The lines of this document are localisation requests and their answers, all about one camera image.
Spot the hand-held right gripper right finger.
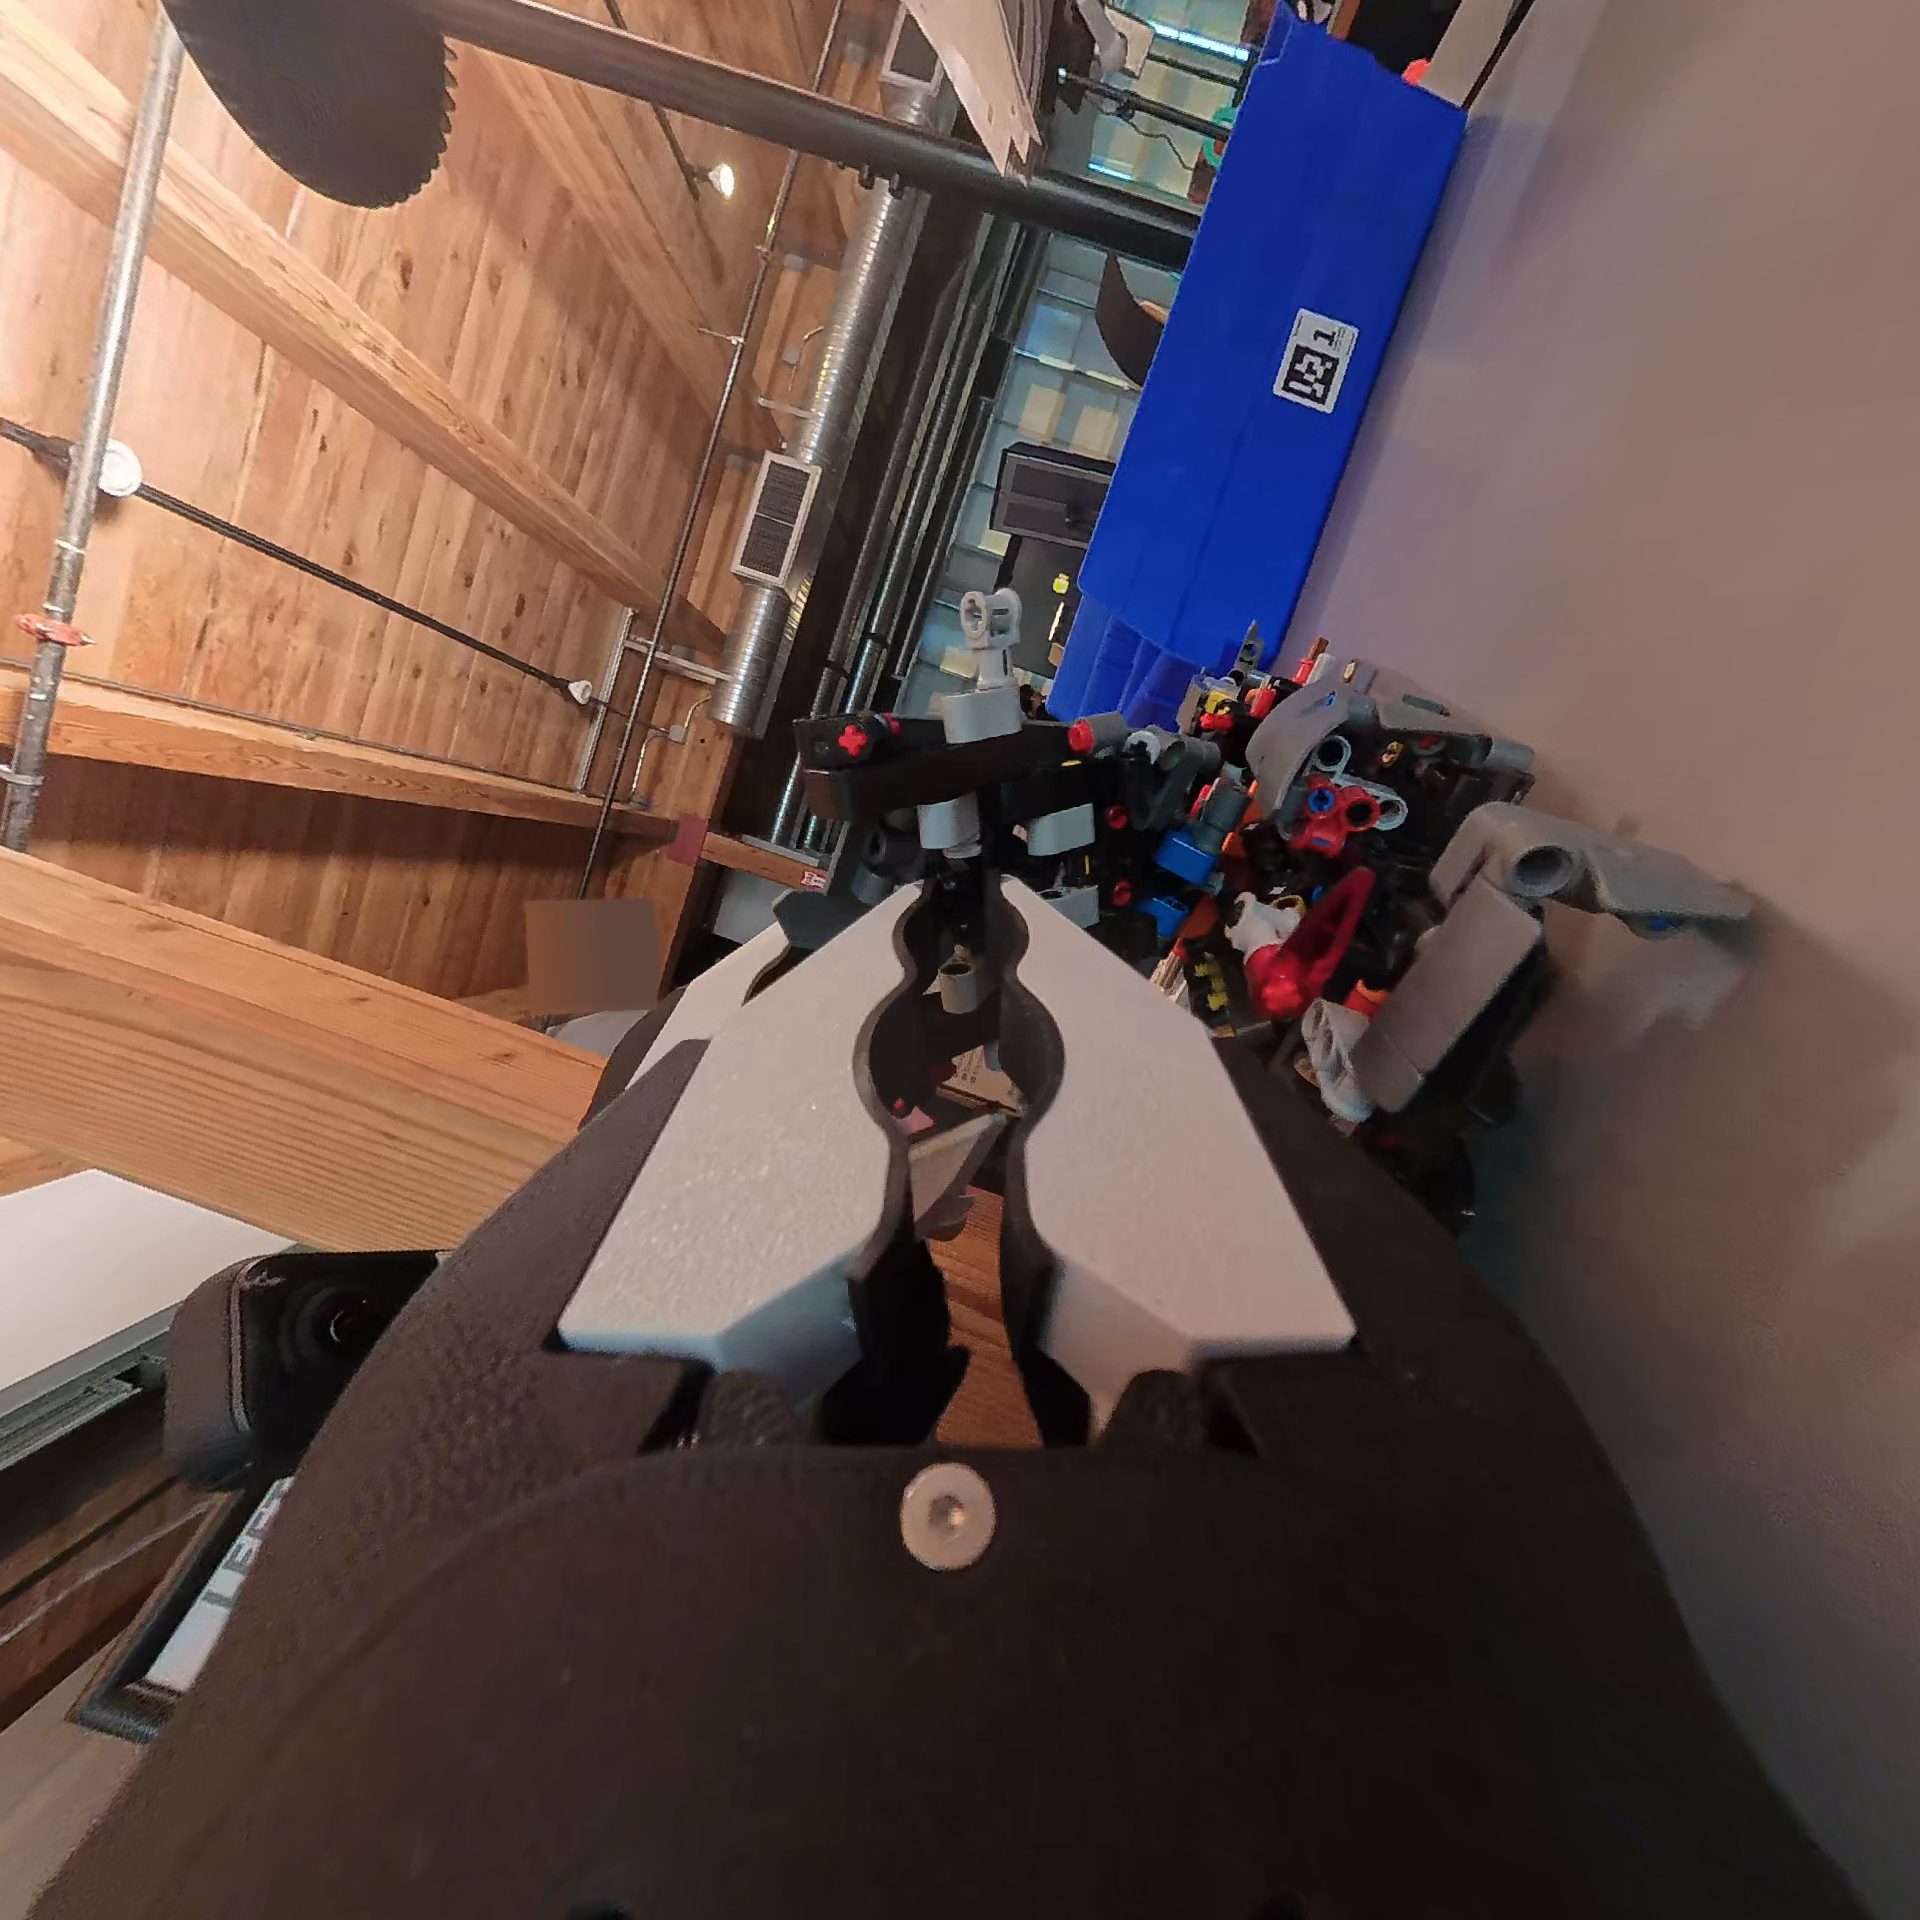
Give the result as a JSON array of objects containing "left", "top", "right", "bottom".
[{"left": 990, "top": 875, "right": 1362, "bottom": 1446}]

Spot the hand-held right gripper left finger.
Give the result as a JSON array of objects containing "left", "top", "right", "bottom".
[{"left": 554, "top": 875, "right": 935, "bottom": 1380}]

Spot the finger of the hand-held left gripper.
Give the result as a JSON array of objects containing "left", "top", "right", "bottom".
[{"left": 904, "top": 1112, "right": 1010, "bottom": 1235}]

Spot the small black grey lego assembly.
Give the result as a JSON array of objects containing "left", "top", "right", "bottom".
[{"left": 792, "top": 588, "right": 1164, "bottom": 1060}]

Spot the partly built lego vehicle model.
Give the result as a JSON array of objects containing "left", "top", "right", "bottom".
[{"left": 1109, "top": 636, "right": 1760, "bottom": 1202}]

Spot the white vent grille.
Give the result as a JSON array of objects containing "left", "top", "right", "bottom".
[{"left": 732, "top": 449, "right": 824, "bottom": 590}]

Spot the black screen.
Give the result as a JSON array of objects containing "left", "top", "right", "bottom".
[{"left": 990, "top": 442, "right": 1119, "bottom": 545}]

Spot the blue plastic bin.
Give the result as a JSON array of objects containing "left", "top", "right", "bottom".
[{"left": 1042, "top": 0, "right": 1471, "bottom": 737}]

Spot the metal conduit pipe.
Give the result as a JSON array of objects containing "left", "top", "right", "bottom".
[{"left": 0, "top": 0, "right": 190, "bottom": 857}]

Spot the black pole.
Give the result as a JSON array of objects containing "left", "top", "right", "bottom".
[{"left": 420, "top": 0, "right": 1247, "bottom": 228}]

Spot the black ridged round disc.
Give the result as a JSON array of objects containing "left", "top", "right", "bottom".
[{"left": 156, "top": 0, "right": 460, "bottom": 212}]

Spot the silver ventilation duct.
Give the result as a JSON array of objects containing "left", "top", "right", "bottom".
[{"left": 703, "top": 180, "right": 939, "bottom": 739}]

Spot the black cable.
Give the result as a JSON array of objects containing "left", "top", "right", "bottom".
[{"left": 0, "top": 419, "right": 597, "bottom": 708}]

